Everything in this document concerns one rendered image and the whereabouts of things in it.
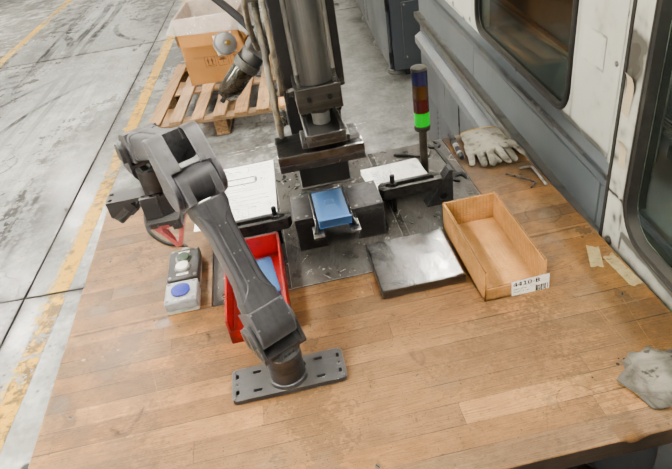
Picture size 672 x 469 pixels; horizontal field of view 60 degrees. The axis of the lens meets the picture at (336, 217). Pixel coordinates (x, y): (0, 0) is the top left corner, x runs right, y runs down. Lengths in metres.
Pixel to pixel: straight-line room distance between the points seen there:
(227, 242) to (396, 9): 3.50
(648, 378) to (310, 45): 0.79
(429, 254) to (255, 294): 0.43
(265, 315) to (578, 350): 0.53
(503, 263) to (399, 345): 0.29
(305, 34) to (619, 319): 0.76
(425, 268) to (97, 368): 0.66
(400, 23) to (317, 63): 3.24
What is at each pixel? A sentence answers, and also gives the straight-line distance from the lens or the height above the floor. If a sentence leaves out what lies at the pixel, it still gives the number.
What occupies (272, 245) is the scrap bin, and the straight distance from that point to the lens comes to 1.30.
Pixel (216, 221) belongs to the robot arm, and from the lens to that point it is 0.95.
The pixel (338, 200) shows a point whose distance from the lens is 1.30.
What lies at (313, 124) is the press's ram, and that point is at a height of 1.18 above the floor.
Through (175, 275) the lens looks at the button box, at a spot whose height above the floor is 0.93.
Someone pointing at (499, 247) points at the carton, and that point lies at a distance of 1.26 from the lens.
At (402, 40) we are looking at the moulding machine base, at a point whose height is 0.29.
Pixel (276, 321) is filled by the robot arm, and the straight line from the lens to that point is 0.96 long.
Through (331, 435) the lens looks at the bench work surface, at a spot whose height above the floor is 0.90.
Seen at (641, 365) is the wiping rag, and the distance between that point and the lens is 1.06.
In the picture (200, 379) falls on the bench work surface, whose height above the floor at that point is 0.90.
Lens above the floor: 1.70
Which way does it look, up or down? 35 degrees down
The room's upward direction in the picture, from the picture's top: 10 degrees counter-clockwise
